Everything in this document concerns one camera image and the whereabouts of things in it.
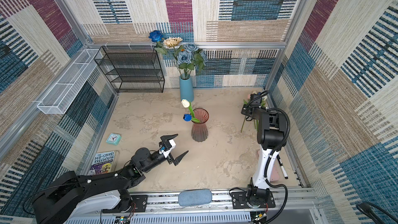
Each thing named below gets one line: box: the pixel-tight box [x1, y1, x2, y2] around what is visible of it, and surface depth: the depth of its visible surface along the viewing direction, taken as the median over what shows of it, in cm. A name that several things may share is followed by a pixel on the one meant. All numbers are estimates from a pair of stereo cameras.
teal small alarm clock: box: [105, 133, 122, 146], surface depth 95 cm
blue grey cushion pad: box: [178, 188, 212, 207], surface depth 74 cm
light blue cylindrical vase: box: [179, 74, 195, 103], surface depth 104 cm
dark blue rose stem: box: [148, 30, 168, 55], surface depth 87 cm
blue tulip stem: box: [182, 113, 201, 124], surface depth 73 cm
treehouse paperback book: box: [87, 150, 115, 176], surface depth 86 cm
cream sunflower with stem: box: [163, 36, 183, 53], surface depth 85 cm
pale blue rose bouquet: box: [174, 42, 208, 78], surface depth 89 cm
